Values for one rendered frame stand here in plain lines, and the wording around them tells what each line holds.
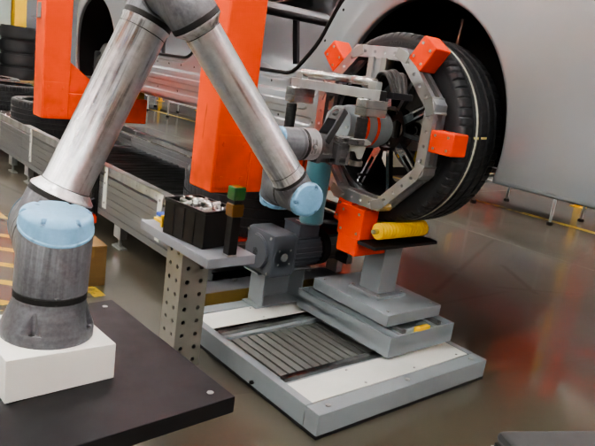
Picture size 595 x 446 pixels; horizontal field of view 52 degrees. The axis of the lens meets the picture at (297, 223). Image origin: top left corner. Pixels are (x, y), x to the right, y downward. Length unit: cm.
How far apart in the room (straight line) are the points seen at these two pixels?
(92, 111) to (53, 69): 258
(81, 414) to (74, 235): 35
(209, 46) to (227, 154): 96
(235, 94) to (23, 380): 74
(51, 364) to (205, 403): 32
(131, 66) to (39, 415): 76
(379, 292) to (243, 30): 108
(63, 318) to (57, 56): 284
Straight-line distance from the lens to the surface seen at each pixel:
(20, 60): 1267
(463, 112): 202
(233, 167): 234
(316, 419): 183
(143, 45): 149
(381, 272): 233
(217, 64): 142
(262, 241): 232
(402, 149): 218
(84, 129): 148
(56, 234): 131
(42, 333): 136
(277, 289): 260
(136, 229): 306
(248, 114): 145
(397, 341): 220
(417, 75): 203
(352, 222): 218
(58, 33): 405
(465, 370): 232
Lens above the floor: 100
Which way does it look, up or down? 14 degrees down
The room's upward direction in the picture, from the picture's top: 8 degrees clockwise
